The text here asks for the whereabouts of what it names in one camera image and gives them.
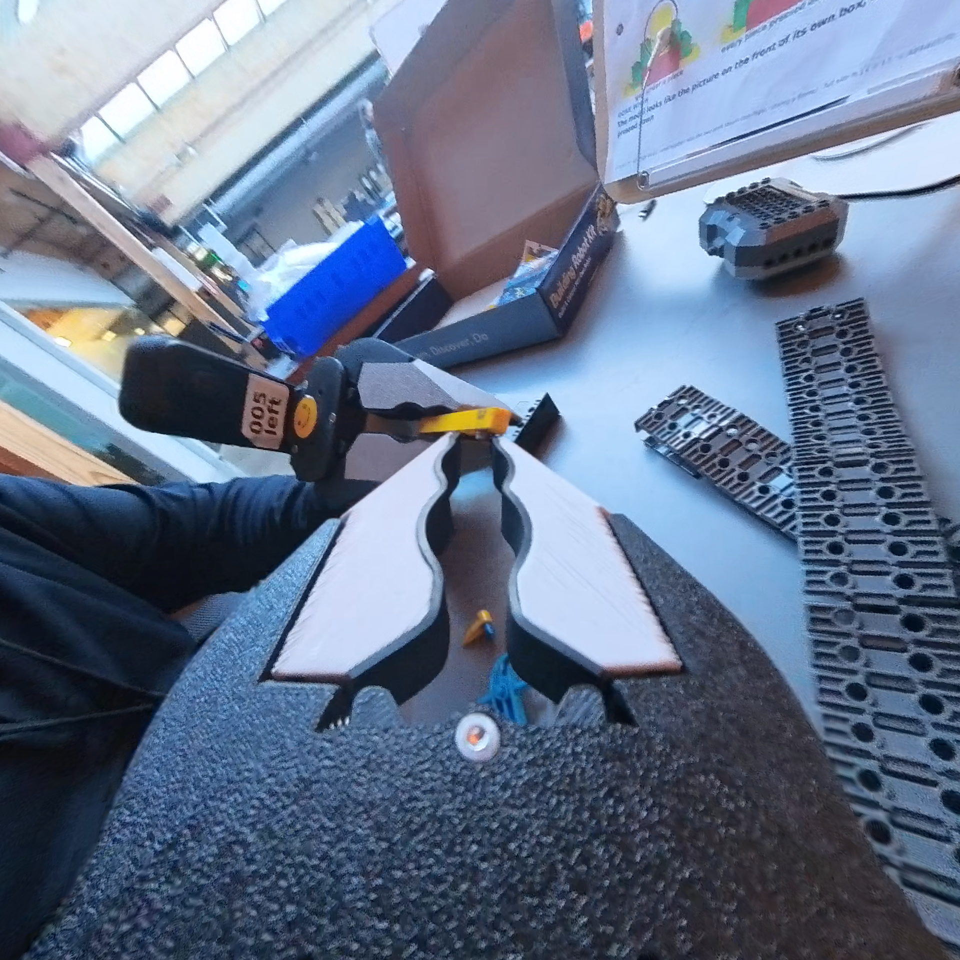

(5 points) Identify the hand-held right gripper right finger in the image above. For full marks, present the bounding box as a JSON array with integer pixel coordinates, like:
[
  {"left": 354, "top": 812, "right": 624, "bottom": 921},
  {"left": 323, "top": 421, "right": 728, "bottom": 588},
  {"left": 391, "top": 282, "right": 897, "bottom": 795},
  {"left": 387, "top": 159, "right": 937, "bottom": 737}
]
[{"left": 491, "top": 436, "right": 685, "bottom": 705}]

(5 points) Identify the blue plastic crate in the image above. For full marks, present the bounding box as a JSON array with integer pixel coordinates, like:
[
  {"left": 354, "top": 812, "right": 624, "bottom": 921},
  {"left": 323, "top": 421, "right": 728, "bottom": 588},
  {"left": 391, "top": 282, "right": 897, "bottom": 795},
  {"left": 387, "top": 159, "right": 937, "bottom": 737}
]
[{"left": 262, "top": 217, "right": 410, "bottom": 360}]

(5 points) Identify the person's left forearm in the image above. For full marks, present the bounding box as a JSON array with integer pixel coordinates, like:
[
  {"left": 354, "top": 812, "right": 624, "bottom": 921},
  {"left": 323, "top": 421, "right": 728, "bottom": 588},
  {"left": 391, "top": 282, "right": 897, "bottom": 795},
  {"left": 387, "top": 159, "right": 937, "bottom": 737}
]
[{"left": 0, "top": 471, "right": 376, "bottom": 624}]

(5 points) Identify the white plastic bag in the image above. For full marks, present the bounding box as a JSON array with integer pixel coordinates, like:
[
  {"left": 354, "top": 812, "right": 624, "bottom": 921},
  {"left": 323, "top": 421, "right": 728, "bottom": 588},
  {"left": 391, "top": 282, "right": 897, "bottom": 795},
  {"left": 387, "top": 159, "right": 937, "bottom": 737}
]
[{"left": 251, "top": 238, "right": 361, "bottom": 309}]

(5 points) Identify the blue plastic lever tool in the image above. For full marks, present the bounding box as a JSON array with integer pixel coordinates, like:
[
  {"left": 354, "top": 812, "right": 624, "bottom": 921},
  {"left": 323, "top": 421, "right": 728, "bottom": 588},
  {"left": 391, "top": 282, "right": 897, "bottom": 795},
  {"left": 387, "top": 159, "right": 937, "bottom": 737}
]
[{"left": 474, "top": 652, "right": 541, "bottom": 727}]

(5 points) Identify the printed instruction sheet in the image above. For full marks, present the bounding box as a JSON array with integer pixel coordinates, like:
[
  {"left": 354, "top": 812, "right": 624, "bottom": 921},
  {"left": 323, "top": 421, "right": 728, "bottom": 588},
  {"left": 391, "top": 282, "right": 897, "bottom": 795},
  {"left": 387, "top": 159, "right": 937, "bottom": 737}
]
[{"left": 603, "top": 0, "right": 960, "bottom": 162}]

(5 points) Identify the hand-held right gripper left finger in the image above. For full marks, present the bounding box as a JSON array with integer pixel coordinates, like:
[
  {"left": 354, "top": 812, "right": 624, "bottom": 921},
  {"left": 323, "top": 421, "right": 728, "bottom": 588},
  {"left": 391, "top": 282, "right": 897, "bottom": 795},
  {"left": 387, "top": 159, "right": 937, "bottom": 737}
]
[{"left": 270, "top": 431, "right": 462, "bottom": 705}]

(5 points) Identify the thin dark cable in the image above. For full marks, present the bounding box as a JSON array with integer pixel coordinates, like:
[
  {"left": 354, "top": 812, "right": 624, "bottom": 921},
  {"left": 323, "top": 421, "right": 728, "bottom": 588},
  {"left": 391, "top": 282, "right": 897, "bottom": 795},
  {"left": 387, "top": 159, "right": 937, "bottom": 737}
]
[{"left": 828, "top": 168, "right": 960, "bottom": 202}]

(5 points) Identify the grey desk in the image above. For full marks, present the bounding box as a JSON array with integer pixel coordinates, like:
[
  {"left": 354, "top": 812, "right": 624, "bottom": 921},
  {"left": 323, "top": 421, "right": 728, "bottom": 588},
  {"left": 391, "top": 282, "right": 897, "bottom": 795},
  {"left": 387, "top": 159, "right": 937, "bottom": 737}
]
[{"left": 405, "top": 112, "right": 960, "bottom": 960}]

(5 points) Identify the yellow plastic piece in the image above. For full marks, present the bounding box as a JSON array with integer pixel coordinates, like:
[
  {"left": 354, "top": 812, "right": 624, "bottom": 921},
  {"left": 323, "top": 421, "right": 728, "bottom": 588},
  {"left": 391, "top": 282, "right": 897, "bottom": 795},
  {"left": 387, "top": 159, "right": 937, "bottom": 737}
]
[{"left": 416, "top": 407, "right": 519, "bottom": 438}]

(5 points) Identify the grey faceted toy block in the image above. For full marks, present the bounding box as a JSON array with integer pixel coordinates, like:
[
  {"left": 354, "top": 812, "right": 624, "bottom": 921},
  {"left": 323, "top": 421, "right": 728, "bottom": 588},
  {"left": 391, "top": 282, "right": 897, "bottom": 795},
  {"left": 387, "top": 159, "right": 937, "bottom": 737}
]
[{"left": 699, "top": 177, "right": 850, "bottom": 281}]

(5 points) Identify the colourful booklet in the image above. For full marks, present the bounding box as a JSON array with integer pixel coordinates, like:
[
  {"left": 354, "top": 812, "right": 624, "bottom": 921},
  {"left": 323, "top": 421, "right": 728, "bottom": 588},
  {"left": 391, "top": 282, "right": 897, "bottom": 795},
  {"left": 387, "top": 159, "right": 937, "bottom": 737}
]
[{"left": 491, "top": 240, "right": 564, "bottom": 309}]

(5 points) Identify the grey studded track strip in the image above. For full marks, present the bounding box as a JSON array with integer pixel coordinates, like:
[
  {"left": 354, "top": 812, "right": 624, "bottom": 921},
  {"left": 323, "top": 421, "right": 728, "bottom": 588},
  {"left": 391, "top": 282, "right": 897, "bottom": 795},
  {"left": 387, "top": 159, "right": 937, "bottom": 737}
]
[
  {"left": 776, "top": 296, "right": 960, "bottom": 935},
  {"left": 636, "top": 386, "right": 800, "bottom": 541}
]

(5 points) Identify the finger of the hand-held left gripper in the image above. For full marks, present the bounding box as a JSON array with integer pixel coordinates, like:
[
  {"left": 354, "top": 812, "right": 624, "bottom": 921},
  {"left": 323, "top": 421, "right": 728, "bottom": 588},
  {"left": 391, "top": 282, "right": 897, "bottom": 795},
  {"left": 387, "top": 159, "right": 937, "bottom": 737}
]
[
  {"left": 366, "top": 416, "right": 440, "bottom": 451},
  {"left": 356, "top": 357, "right": 520, "bottom": 423}
]

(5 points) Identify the black toothed plastic piece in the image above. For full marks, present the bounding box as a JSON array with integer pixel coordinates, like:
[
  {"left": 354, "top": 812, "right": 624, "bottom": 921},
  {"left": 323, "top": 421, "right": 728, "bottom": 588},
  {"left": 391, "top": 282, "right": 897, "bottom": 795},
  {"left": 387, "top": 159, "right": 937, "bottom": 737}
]
[{"left": 513, "top": 393, "right": 562, "bottom": 451}]

